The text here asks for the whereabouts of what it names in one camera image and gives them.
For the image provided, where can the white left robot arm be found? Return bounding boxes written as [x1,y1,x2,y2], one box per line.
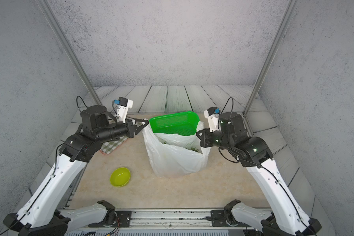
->
[4,105,149,236]

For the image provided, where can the green white checkered cloth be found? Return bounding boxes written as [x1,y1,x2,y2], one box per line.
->
[100,137,128,154]

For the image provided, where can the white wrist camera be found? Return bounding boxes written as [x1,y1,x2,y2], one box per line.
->
[204,107,220,132]
[113,97,133,123]

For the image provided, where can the lime green bowl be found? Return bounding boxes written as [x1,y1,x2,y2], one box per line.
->
[110,167,131,187]

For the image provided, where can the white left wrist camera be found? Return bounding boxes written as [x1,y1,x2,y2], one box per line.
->
[113,97,133,123]

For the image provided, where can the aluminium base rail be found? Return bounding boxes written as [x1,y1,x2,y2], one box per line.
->
[44,207,301,236]

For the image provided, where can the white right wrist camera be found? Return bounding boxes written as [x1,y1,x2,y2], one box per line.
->
[204,107,220,132]

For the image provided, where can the green unripe pineapple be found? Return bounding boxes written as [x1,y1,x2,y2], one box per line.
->
[161,141,202,153]

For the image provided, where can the green plastic basket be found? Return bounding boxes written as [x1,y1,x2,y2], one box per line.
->
[149,111,200,136]

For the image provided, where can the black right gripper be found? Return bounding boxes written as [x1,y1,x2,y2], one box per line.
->
[196,128,236,153]

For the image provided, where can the white lemon print plastic bag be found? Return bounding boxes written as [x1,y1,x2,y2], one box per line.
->
[142,121,211,178]

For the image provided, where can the left aluminium frame post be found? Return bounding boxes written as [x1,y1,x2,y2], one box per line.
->
[36,0,102,105]

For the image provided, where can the aluminium frame post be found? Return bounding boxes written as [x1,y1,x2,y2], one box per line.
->
[243,0,299,118]
[36,0,102,105]

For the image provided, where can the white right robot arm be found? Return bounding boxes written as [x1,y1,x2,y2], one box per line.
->
[196,107,322,236]

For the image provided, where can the right aluminium frame post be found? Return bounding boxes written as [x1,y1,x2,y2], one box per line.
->
[243,0,299,118]

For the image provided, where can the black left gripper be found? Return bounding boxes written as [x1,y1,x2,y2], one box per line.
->
[94,117,149,145]

